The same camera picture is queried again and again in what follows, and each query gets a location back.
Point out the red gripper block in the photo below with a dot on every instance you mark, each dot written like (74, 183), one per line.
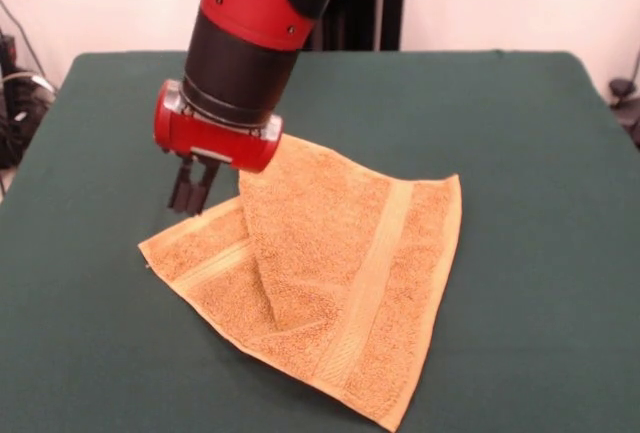
(210, 140)

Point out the orange terry towel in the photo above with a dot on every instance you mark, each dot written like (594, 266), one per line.
(325, 263)

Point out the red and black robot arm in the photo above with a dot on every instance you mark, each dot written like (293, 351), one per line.
(250, 28)

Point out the dark green table cloth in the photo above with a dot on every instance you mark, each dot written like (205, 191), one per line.
(500, 253)

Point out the black floor device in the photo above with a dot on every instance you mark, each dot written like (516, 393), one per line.
(620, 88)

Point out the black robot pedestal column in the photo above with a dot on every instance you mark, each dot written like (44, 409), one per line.
(365, 3)

